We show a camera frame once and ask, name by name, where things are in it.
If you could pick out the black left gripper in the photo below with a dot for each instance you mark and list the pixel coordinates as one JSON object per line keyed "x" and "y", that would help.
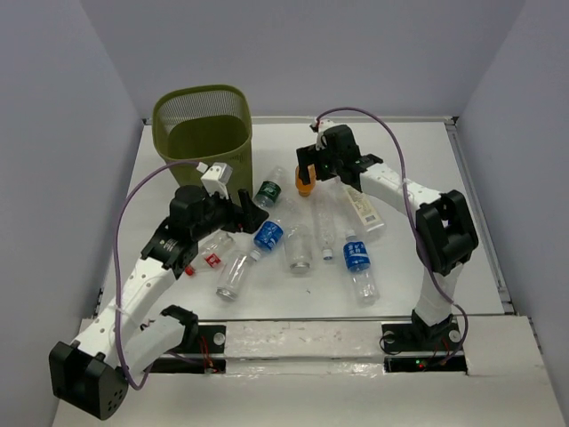
{"x": 246, "y": 218}

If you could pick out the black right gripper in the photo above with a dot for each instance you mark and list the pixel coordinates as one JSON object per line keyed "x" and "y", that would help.
{"x": 310, "y": 155}

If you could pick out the orange juice bottle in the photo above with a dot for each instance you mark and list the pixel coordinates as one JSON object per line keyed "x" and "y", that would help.
{"x": 305, "y": 190}

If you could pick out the clear slim unlabelled bottle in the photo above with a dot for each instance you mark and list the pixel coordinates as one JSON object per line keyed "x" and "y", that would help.
{"x": 324, "y": 225}

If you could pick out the wide clear plastic jar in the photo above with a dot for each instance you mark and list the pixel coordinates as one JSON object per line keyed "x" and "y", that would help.
{"x": 297, "y": 248}

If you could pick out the blue label water bottle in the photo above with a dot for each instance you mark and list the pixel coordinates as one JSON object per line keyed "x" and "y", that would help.
{"x": 359, "y": 266}

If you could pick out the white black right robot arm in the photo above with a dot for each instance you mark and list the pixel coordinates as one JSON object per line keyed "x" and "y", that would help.
{"x": 441, "y": 223}

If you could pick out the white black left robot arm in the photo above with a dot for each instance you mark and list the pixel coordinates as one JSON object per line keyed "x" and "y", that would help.
{"x": 95, "y": 371}

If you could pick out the olive green mesh bin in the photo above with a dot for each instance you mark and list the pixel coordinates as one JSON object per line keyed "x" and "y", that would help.
{"x": 208, "y": 123}

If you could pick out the green label plastic bottle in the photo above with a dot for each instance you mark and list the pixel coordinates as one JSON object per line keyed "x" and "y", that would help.
{"x": 271, "y": 188}

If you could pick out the blue label crushed bottle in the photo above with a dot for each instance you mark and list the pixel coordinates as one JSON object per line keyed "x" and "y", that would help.
{"x": 284, "y": 220}

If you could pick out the red cap crushed bottle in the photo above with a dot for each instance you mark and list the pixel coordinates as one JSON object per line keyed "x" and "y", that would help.
{"x": 211, "y": 253}

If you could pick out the clear bottle metal rim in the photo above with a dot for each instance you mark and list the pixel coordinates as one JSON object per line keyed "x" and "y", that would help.
{"x": 234, "y": 275}

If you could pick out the white label square bottle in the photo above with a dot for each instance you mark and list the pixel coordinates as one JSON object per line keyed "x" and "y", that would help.
{"x": 361, "y": 214}

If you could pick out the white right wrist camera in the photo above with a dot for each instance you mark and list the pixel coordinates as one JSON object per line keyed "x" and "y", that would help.
{"x": 319, "y": 126}

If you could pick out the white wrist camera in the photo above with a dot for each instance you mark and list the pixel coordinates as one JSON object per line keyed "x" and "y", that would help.
{"x": 319, "y": 126}
{"x": 215, "y": 178}

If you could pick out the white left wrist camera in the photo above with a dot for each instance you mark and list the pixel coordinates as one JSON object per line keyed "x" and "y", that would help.
{"x": 215, "y": 178}

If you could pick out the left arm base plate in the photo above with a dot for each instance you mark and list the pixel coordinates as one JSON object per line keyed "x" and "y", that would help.
{"x": 205, "y": 355}

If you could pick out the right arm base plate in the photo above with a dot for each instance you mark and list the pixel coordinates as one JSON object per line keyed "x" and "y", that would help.
{"x": 404, "y": 353}

